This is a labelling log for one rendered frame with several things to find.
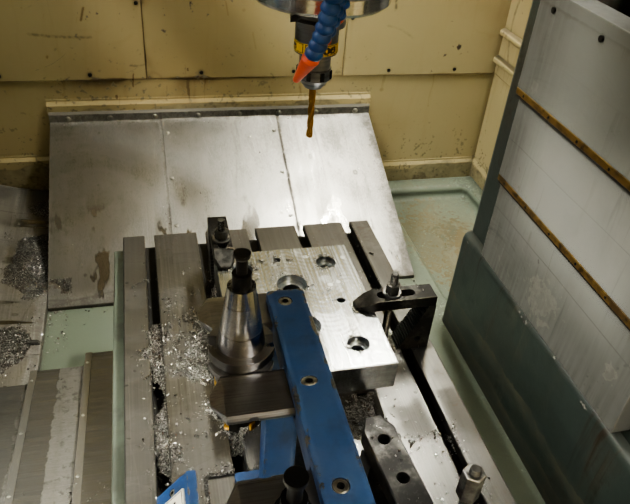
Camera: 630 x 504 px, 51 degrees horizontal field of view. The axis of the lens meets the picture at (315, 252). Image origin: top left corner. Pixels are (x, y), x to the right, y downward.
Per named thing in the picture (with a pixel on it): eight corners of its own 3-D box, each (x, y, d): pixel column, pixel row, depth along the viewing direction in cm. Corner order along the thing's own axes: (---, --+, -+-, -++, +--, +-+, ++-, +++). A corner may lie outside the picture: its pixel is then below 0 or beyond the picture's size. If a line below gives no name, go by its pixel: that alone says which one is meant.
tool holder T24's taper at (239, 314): (266, 357, 60) (268, 301, 56) (217, 359, 59) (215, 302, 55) (263, 324, 63) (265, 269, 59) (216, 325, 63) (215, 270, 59)
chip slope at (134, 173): (41, 365, 137) (17, 266, 122) (63, 196, 189) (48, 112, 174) (438, 322, 157) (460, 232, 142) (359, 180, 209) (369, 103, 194)
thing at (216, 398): (213, 429, 55) (212, 423, 55) (206, 382, 59) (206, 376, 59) (294, 418, 57) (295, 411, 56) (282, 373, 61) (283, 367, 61)
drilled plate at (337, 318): (237, 407, 91) (237, 382, 89) (214, 277, 114) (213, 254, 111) (393, 386, 97) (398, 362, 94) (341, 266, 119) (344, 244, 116)
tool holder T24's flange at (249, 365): (275, 383, 61) (276, 364, 59) (208, 386, 60) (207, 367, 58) (270, 336, 66) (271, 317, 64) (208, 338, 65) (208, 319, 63)
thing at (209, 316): (200, 338, 64) (200, 332, 63) (195, 303, 68) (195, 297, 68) (271, 331, 65) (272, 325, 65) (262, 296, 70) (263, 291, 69)
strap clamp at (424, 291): (351, 355, 107) (361, 284, 98) (345, 341, 109) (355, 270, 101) (426, 346, 110) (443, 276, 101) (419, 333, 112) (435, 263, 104)
